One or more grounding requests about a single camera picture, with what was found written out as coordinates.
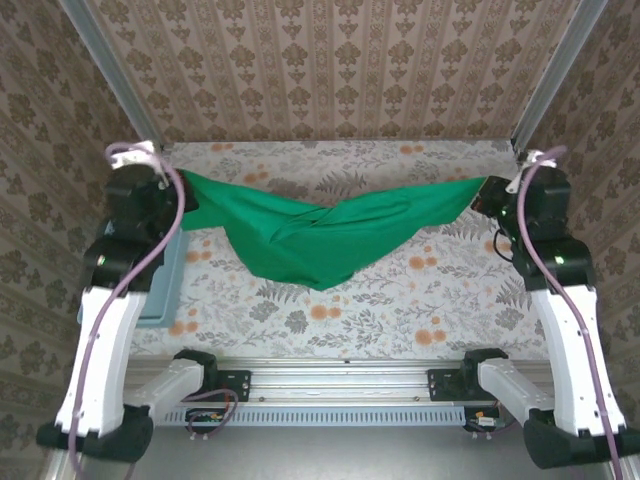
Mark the green t-shirt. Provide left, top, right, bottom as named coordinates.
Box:
left=177, top=168, right=489, bottom=292

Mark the light blue plastic basket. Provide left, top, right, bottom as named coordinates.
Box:
left=77, top=219, right=192, bottom=330

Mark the floral patterned tablecloth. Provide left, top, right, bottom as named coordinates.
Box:
left=107, top=141, right=576, bottom=362

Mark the small connector board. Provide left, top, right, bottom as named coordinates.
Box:
left=185, top=407, right=226, bottom=434
left=464, top=407, right=506, bottom=432

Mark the grey metal sheet panel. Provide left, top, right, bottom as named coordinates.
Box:
left=74, top=405, right=621, bottom=480

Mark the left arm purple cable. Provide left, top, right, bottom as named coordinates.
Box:
left=67, top=141, right=239, bottom=480

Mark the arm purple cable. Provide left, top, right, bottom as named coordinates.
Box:
left=517, top=144, right=626, bottom=480
left=67, top=141, right=239, bottom=480

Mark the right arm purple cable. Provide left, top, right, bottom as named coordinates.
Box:
left=517, top=144, right=626, bottom=480

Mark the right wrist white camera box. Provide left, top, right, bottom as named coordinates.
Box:
left=505, top=148, right=557, bottom=195

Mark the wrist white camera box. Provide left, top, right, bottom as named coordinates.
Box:
left=505, top=148, right=557, bottom=195
left=108, top=141, right=164, bottom=174

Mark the thin black cable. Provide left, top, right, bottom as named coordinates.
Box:
left=493, top=227, right=516, bottom=264

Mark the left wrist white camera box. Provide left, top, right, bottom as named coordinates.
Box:
left=108, top=141, right=164, bottom=174

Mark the aluminium frame post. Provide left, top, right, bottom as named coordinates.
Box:
left=57, top=0, right=166, bottom=159
left=512, top=0, right=609, bottom=151

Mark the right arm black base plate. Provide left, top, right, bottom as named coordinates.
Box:
left=428, top=368, right=471, bottom=402

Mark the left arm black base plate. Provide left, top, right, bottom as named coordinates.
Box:
left=214, top=368, right=252, bottom=403

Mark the long aluminium mounting rail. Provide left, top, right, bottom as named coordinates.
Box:
left=124, top=357, right=556, bottom=401

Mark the grey slotted cable duct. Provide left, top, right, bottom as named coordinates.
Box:
left=159, top=405, right=466, bottom=427

